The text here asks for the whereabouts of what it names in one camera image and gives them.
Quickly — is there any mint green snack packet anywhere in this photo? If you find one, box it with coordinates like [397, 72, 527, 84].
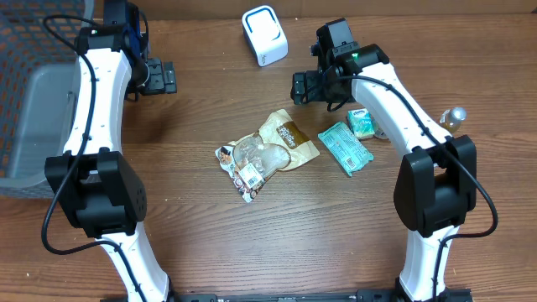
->
[318, 122, 373, 177]

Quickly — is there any brown printed snack pouch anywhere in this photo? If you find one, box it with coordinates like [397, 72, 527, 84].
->
[215, 109, 320, 203]

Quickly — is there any yellow liquid bottle grey cap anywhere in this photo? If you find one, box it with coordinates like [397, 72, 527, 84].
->
[439, 107, 467, 133]

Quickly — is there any green white Knorr container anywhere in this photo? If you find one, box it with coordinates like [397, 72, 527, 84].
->
[374, 128, 388, 139]

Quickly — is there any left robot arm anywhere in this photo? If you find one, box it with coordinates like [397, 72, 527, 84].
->
[41, 1, 177, 301]

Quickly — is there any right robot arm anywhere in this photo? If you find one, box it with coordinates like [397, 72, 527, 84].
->
[290, 18, 477, 301]

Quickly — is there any white barcode scanner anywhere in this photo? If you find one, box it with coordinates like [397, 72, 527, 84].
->
[242, 5, 289, 67]

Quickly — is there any dark grey mesh basket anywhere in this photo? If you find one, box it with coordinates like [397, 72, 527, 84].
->
[1, 0, 95, 199]

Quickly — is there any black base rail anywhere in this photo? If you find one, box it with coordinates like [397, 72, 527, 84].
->
[99, 287, 474, 302]

